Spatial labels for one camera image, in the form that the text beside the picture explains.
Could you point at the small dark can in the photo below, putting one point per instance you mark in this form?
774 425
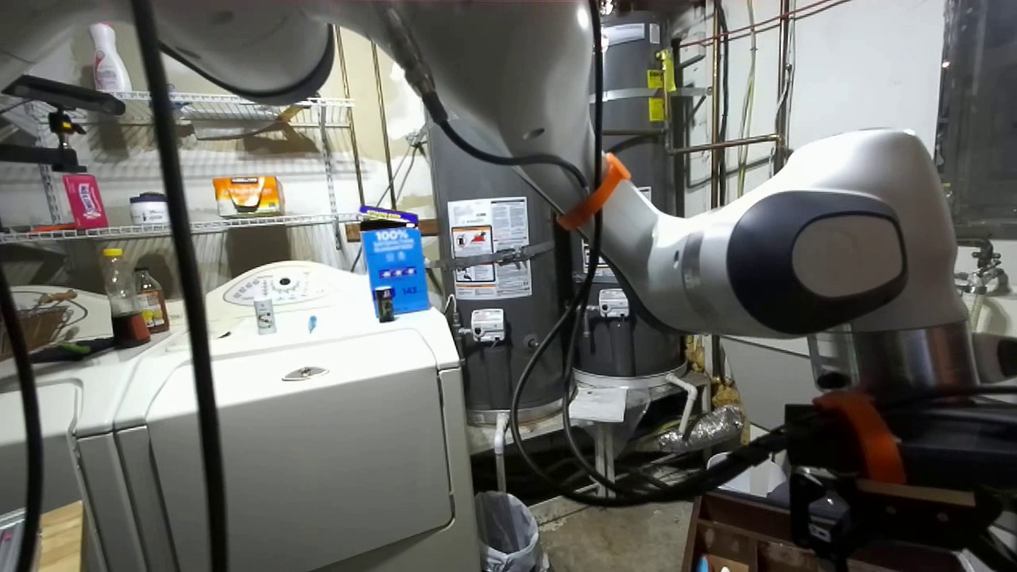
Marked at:
385 302

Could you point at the white jar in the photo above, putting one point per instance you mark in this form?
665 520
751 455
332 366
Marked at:
150 208

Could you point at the metal wall pipes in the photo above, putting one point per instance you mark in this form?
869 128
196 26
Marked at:
784 66

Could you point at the wooden table board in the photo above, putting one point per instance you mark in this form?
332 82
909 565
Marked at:
63 538

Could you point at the gray water heater tank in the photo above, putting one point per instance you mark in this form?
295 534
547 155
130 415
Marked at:
636 66
498 361

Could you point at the white gas control valve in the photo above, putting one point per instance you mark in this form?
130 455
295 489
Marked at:
488 327
614 302

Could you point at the yellow capped dark bottle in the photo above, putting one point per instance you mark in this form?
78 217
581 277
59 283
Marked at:
125 307

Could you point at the white washing machine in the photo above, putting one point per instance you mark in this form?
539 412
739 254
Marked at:
319 455

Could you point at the white plastic bottle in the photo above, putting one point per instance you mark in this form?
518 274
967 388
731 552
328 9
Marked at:
105 59

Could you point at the small brown bottle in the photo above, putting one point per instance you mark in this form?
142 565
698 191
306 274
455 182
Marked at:
158 307

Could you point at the metal sink faucet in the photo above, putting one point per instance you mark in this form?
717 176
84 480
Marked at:
991 277

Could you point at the white water heater stand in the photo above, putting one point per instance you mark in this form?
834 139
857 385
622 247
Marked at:
599 402

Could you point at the dark framed window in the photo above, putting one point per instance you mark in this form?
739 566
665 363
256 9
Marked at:
979 117

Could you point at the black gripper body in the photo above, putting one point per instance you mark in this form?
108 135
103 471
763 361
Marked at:
901 514

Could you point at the silver foil duct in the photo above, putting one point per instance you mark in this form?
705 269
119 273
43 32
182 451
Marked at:
711 430

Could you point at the pink card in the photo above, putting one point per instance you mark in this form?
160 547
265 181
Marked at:
84 199

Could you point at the white dryer machine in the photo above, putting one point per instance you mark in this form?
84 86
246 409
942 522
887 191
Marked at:
64 425

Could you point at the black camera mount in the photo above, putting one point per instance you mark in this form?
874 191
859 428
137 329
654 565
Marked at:
53 95

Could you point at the blue cardboard box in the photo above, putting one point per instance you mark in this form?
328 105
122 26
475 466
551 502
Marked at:
398 264

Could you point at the white plastic bucket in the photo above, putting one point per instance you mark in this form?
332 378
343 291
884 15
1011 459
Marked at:
754 478

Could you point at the orange package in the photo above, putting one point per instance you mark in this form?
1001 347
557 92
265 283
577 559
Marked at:
249 197

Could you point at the wooden utensil organizer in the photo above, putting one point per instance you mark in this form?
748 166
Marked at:
742 542

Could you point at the trash bin with bag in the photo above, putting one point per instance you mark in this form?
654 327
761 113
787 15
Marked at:
511 528

